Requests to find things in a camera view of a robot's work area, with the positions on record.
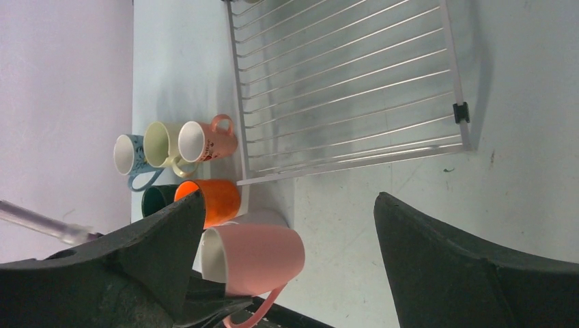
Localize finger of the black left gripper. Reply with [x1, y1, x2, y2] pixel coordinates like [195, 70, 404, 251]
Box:
[173, 271, 253, 327]

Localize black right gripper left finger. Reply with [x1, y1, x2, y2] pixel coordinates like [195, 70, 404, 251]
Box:
[1, 192, 205, 327]

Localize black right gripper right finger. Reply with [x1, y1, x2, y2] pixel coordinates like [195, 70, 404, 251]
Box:
[373, 192, 578, 327]

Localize pink ribbed mug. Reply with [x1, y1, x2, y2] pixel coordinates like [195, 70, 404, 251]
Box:
[200, 223, 305, 327]

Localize dark teal mug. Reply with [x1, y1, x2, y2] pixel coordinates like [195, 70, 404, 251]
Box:
[141, 184, 179, 217]

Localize orange mug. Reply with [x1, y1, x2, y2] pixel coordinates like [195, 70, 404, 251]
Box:
[174, 179, 241, 229]

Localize light blue mug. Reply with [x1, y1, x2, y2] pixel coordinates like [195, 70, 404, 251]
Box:
[113, 134, 163, 192]

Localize light green mug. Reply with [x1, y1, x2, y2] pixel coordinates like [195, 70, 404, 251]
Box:
[143, 121, 199, 178]

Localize small salmon pink mug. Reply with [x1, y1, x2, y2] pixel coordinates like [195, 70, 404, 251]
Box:
[178, 114, 238, 163]

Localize mauve grey mug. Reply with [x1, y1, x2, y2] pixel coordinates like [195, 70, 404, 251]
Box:
[221, 208, 290, 228]

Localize clear acrylic dish rack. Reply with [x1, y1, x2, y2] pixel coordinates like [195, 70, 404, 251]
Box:
[225, 1, 472, 186]

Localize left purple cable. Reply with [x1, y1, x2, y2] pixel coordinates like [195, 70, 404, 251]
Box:
[0, 200, 102, 247]

